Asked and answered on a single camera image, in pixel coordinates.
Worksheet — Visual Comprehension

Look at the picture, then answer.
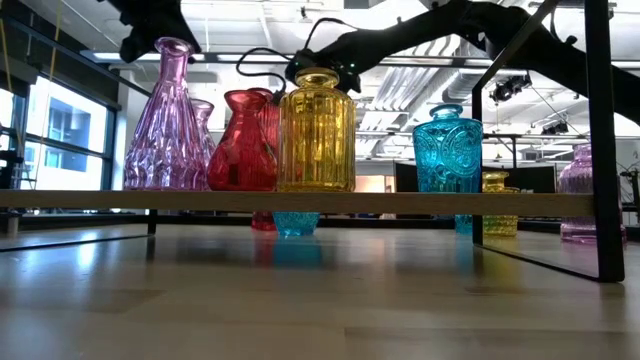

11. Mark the red ribbed cylinder glass vase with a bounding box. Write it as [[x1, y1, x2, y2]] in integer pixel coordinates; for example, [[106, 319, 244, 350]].
[[247, 87, 281, 151]]

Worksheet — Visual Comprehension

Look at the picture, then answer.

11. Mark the wooden shelf with black frame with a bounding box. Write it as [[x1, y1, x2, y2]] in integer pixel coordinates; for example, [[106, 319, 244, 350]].
[[0, 0, 626, 284]]

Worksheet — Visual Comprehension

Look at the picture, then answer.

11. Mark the tall yellow ribbed glass vase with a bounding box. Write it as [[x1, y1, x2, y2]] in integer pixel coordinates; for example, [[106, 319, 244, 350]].
[[276, 66, 357, 194]]

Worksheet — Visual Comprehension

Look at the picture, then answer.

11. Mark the blue square patterned glass vase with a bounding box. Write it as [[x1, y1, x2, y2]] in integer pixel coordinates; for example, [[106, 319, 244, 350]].
[[272, 211, 321, 238]]

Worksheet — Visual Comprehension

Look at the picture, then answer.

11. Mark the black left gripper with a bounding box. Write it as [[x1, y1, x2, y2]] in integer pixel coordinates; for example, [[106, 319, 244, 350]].
[[97, 0, 202, 64]]

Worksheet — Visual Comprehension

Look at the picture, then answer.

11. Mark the wide purple ribbed glass jar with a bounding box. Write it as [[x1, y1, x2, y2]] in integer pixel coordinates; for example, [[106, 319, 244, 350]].
[[557, 143, 628, 245]]

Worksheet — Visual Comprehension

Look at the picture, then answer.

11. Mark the large blue embossed glass vase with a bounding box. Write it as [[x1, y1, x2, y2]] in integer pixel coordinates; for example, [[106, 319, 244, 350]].
[[412, 103, 485, 195]]

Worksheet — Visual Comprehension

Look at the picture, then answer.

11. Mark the large window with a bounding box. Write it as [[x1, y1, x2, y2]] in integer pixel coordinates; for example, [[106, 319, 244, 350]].
[[0, 74, 119, 194]]

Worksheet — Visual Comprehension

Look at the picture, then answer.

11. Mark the red flared cone glass vase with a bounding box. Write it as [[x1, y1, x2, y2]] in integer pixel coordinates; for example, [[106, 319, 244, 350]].
[[206, 89, 279, 193]]

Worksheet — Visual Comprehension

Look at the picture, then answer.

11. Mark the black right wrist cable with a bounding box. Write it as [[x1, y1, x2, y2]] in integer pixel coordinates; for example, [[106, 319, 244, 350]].
[[235, 17, 361, 96]]

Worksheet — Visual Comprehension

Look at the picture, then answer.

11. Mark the tall purple faceted glass vase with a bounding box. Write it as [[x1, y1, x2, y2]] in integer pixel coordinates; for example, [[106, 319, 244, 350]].
[[123, 36, 211, 192]]

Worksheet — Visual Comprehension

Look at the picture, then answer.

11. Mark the purple dimpled flared glass vase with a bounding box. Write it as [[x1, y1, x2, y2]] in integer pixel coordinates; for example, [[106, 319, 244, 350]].
[[189, 98, 217, 166]]

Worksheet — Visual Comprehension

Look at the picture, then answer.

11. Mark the yellow honeycomb glass vase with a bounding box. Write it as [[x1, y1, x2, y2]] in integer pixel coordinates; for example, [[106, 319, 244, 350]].
[[480, 170, 521, 238]]

